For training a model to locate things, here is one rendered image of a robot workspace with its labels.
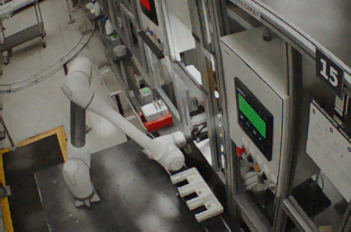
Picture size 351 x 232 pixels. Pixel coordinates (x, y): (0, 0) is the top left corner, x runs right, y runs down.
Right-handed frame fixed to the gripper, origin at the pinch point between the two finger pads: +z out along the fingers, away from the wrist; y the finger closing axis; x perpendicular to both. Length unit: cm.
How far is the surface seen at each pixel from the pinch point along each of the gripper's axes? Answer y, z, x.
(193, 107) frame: -5.4, -3.5, 26.8
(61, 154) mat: -97, -101, 144
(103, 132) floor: -100, -51, 157
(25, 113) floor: -98, -136, 241
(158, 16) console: 59, -13, 24
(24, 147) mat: -97, -144, 176
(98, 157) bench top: -31, -66, 46
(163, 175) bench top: -31.8, -34.0, 10.1
